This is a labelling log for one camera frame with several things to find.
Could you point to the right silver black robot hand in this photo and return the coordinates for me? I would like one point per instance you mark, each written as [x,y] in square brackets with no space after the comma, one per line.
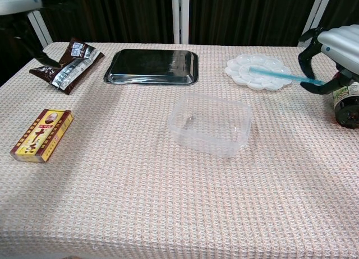
[342,48]

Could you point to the blue container lid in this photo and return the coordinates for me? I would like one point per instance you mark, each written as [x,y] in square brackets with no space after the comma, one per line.
[280,74]

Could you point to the clear plastic container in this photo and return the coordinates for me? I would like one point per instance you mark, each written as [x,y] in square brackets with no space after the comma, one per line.
[210,124]

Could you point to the yellow red carton box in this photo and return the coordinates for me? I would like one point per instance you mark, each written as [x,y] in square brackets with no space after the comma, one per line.
[42,135]

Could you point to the brown drink bottle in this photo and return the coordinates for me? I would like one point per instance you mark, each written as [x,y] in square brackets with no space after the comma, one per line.
[347,110]

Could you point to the white flower-shaped plate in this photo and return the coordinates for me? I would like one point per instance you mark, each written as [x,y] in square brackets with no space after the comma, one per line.
[261,79]

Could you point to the brown snack packet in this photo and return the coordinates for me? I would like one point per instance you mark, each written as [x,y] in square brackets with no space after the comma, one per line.
[75,68]

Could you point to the black pleated curtain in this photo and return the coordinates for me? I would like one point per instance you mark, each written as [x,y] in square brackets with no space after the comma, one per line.
[112,15]

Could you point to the rectangular steel tray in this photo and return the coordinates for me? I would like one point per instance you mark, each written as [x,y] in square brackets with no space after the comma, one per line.
[151,65]

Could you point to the pink waffle tablecloth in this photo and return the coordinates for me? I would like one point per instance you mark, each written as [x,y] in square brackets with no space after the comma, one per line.
[168,200]

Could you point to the white frame post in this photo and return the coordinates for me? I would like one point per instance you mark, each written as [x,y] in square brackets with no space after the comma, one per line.
[180,18]
[317,15]
[42,29]

